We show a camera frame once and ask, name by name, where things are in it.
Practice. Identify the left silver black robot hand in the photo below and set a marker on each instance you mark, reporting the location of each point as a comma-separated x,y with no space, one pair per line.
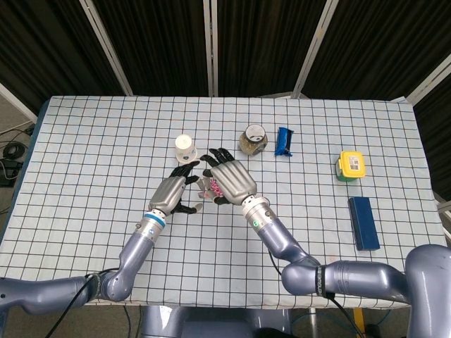
169,193

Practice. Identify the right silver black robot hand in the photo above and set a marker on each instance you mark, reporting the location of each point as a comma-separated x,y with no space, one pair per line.
232,183

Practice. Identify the small pink patterned object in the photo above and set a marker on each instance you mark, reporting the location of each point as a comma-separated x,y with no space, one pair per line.
205,188

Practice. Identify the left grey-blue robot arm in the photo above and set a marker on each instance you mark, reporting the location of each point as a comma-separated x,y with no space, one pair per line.
137,246

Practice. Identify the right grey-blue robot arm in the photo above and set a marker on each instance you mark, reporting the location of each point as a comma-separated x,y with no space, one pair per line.
282,239

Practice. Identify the magenta patterned packet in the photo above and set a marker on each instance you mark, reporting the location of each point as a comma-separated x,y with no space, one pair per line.
215,186

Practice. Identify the glass jar with black lid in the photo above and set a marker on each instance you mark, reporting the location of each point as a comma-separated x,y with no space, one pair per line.
253,141

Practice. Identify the floral paper cup stack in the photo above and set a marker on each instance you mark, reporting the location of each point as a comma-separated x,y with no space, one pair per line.
185,144

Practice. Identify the blue snack packet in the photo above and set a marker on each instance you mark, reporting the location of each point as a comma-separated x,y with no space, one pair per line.
283,141

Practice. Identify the blue checked tablecloth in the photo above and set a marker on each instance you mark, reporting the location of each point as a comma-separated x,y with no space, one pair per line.
105,141

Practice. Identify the green container with yellow lid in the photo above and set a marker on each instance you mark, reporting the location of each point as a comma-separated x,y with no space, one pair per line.
352,163

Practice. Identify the grey robot torso base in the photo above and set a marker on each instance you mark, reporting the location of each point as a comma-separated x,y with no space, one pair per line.
211,324

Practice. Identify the dark blue rectangular box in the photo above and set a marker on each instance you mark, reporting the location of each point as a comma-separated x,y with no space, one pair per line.
364,225

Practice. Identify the black folding screen panel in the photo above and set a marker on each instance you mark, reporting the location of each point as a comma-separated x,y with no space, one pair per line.
42,42
380,42
158,42
260,42

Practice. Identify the black floor device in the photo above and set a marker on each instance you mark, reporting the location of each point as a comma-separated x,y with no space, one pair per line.
7,172

